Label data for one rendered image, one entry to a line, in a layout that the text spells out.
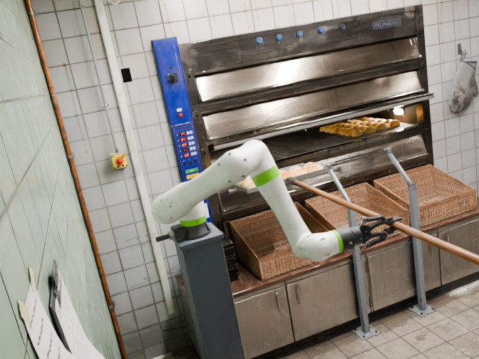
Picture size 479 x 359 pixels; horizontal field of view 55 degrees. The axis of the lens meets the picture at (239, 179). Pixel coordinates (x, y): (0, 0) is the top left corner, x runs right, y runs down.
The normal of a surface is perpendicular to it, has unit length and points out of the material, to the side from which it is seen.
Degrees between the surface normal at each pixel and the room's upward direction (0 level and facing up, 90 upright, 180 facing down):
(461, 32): 90
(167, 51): 90
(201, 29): 90
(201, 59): 90
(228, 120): 70
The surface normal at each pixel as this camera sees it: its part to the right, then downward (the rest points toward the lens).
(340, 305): 0.33, 0.19
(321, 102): 0.26, -0.16
